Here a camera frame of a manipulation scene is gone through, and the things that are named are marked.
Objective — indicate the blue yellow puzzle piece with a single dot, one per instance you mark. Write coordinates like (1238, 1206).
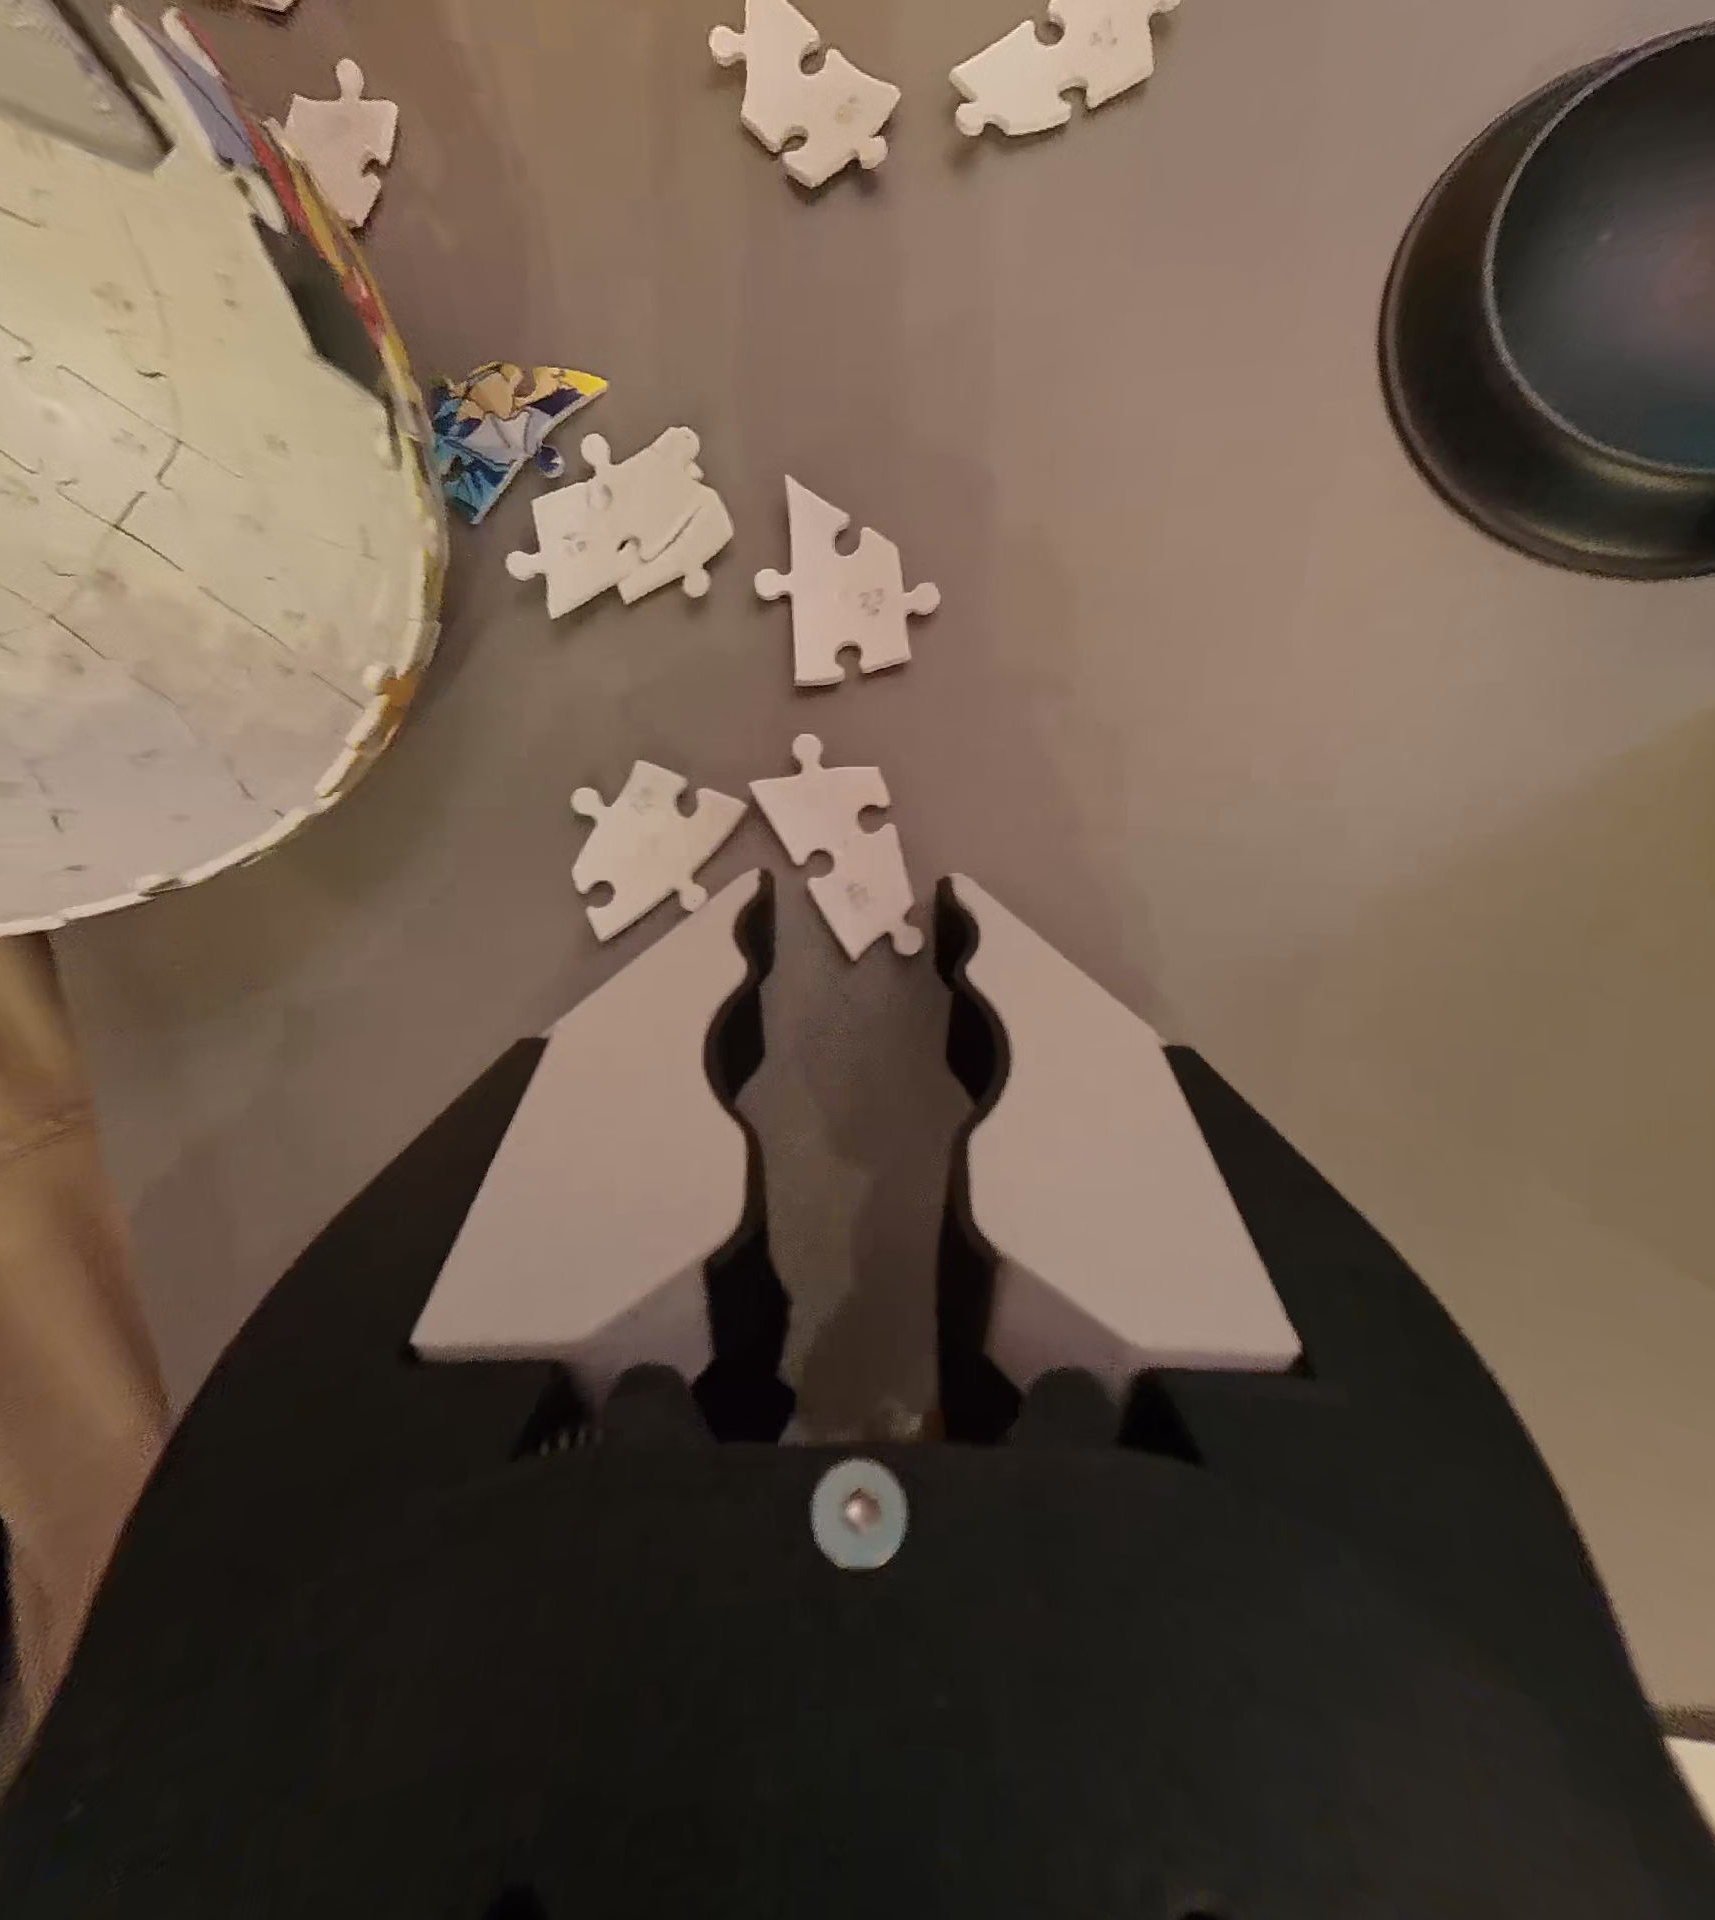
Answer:
(512, 428)

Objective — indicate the person's beige trousers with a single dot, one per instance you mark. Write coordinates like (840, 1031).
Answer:
(2, 1200)

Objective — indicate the black ball stand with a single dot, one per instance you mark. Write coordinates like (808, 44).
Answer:
(1621, 300)

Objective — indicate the heap of loose puzzle pieces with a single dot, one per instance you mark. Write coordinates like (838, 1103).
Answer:
(618, 525)

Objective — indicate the partly built puzzle ball shell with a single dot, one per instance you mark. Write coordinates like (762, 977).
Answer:
(122, 600)

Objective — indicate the white-backed joined puzzle pieces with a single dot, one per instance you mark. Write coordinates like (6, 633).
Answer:
(804, 82)
(1060, 61)

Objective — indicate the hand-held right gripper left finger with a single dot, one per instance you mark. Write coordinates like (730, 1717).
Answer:
(588, 1200)

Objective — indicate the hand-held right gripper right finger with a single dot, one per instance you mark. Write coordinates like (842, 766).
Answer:
(1128, 1200)

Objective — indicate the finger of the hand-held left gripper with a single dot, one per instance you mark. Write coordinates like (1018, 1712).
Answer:
(62, 74)

